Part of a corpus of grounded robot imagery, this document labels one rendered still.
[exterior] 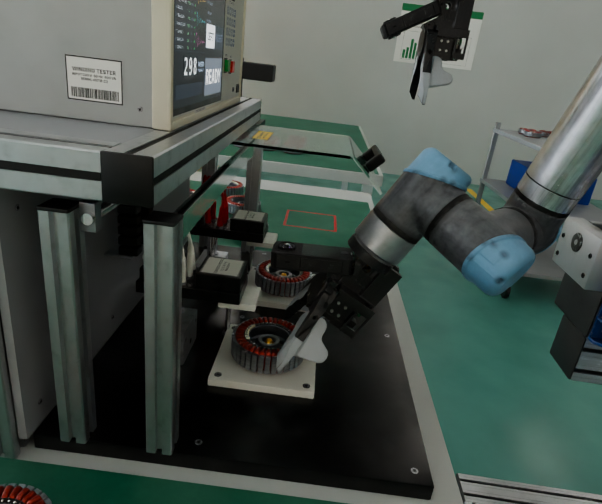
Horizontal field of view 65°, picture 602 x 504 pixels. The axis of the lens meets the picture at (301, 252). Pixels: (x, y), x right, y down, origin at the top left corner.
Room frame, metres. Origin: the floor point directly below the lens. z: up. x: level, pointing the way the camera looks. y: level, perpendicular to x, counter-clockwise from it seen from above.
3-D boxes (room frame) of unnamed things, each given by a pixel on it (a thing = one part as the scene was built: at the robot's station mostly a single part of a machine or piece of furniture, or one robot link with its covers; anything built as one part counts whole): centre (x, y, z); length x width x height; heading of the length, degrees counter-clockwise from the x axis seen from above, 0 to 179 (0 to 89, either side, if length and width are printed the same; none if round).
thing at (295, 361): (0.61, 0.03, 0.80); 0.11 x 0.11 x 0.04
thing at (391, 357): (0.73, 0.05, 0.76); 0.64 x 0.47 x 0.02; 179
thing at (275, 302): (0.85, 0.03, 0.78); 0.15 x 0.15 x 0.01; 89
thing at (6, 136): (0.74, 0.35, 1.09); 0.68 x 0.44 x 0.05; 179
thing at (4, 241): (0.74, 0.28, 0.92); 0.66 x 0.01 x 0.30; 179
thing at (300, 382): (0.61, 0.03, 0.78); 0.15 x 0.15 x 0.01; 89
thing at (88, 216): (0.73, 0.21, 1.04); 0.62 x 0.02 x 0.03; 179
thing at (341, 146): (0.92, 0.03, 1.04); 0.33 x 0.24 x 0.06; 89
